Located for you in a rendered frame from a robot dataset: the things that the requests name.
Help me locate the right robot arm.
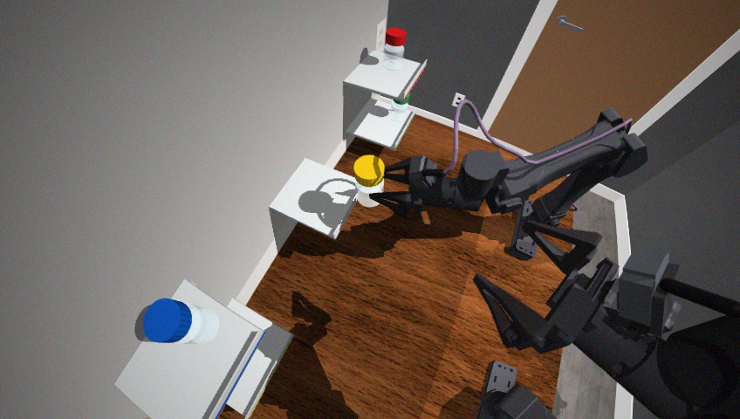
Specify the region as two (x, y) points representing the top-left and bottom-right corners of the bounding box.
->
(448, 107), (648, 258)

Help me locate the translucent bottle with red cap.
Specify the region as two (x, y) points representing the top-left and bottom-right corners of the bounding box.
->
(383, 28), (406, 71)

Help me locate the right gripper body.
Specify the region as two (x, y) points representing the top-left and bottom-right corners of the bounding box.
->
(407, 158), (456, 220)

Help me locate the white bottle with yellow cap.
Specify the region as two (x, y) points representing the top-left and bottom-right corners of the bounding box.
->
(354, 155), (384, 208)

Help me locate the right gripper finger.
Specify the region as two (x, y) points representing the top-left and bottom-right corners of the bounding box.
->
(369, 191), (408, 218)
(384, 157), (413, 185)

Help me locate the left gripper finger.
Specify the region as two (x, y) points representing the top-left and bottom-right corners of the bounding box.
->
(523, 220), (603, 275)
(473, 273), (546, 348)

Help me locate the white bottle with blue cap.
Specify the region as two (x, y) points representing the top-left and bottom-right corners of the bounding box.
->
(143, 299), (220, 344)

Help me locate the clear bottle with green cap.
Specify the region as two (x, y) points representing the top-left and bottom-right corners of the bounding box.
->
(390, 93), (410, 122)

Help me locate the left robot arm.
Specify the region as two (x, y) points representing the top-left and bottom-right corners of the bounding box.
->
(477, 245), (740, 419)

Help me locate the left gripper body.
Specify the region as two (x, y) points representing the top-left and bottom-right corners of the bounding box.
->
(515, 248), (682, 375)

